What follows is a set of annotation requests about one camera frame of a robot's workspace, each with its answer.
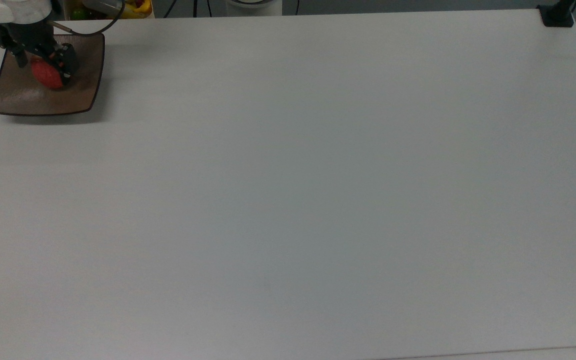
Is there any red apple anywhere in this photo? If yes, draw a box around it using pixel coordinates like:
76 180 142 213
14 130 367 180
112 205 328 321
31 59 67 91

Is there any brown square ceramic plate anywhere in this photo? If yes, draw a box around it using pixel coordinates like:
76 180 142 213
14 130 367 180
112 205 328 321
0 33 106 117

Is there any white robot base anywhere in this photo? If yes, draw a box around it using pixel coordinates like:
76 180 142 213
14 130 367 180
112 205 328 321
225 0 283 17

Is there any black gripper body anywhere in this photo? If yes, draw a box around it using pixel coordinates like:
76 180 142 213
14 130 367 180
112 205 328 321
0 20 65 59

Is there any yellow box of toy fruit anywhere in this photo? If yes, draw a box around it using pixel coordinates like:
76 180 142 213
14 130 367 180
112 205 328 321
65 0 154 20

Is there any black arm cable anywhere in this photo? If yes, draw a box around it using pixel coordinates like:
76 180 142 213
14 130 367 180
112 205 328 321
48 0 127 37

